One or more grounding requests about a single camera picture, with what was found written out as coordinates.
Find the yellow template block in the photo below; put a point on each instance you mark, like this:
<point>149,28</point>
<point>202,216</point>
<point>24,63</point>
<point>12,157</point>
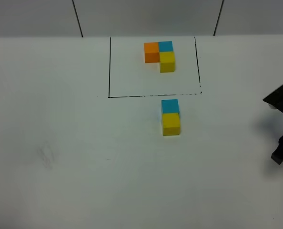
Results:
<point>167,62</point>

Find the blue template block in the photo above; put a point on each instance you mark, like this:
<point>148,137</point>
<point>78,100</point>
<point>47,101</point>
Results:
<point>165,46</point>

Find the orange template block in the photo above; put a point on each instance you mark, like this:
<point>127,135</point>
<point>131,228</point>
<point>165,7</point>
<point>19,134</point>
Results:
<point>151,52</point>

